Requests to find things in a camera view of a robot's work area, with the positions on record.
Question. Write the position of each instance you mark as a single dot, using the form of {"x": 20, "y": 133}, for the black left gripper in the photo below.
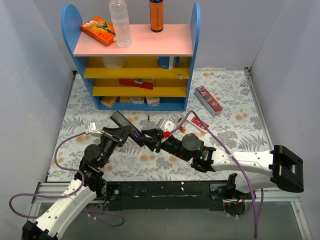
{"x": 114, "y": 135}

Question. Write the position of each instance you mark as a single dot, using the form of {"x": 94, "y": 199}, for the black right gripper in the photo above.
{"x": 158, "y": 140}

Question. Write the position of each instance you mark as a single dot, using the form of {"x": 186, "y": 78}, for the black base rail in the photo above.
{"x": 161, "y": 195}

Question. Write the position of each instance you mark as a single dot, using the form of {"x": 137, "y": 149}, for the white cup on shelf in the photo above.
{"x": 114, "y": 62}

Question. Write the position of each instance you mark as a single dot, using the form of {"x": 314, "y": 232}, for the black tv remote control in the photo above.
{"x": 122, "y": 121}

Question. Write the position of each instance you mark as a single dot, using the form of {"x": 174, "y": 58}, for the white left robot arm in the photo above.
{"x": 87, "y": 185}

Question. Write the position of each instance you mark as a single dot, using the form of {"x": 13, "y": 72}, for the blue and yellow shelf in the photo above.
{"x": 172, "y": 86}

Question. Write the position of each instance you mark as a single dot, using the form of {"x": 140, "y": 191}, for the red toothpaste box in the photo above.
{"x": 206, "y": 98}

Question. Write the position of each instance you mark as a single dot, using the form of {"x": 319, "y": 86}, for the orange cologne bottle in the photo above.
{"x": 156, "y": 9}

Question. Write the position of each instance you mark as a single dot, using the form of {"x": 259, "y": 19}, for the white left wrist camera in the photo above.
{"x": 92, "y": 130}

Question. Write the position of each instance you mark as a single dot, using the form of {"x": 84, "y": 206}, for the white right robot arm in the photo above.
{"x": 279, "y": 167}

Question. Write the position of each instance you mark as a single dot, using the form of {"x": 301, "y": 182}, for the yellow orange box on shelf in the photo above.
{"x": 109, "y": 101}

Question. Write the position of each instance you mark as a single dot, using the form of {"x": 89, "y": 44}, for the white orange soap box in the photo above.
{"x": 137, "y": 100}

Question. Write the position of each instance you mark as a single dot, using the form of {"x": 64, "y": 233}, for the clear plastic bottle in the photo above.
{"x": 120, "y": 20}

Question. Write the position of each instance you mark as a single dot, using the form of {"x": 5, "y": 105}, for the blue white box on shelf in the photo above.
{"x": 168, "y": 62}

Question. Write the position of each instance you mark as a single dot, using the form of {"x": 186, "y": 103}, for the red box on shelf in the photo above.
{"x": 137, "y": 82}

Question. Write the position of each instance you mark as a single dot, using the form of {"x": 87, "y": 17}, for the orange razor box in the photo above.
{"x": 100, "y": 30}

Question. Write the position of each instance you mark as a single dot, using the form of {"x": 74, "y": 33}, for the red yellow battery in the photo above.
{"x": 182, "y": 129}

